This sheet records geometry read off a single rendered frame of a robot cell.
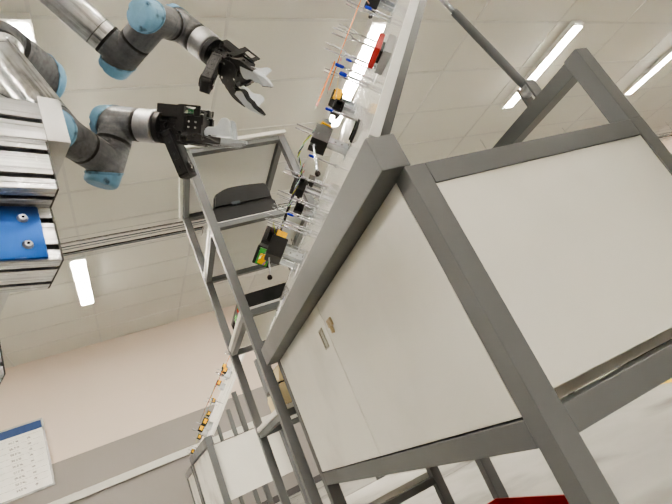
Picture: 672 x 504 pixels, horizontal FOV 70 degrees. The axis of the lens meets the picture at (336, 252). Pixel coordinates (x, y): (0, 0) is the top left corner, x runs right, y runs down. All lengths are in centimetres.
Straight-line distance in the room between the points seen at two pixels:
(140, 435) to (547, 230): 782
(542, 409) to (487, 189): 34
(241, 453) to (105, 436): 460
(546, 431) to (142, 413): 790
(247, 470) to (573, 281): 341
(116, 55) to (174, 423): 738
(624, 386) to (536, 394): 15
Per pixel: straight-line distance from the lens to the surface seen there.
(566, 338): 78
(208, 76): 123
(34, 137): 85
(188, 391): 849
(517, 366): 70
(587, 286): 84
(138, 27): 128
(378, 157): 76
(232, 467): 397
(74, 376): 861
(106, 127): 122
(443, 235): 73
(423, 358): 88
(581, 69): 124
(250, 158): 246
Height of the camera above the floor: 48
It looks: 19 degrees up
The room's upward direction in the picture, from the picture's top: 25 degrees counter-clockwise
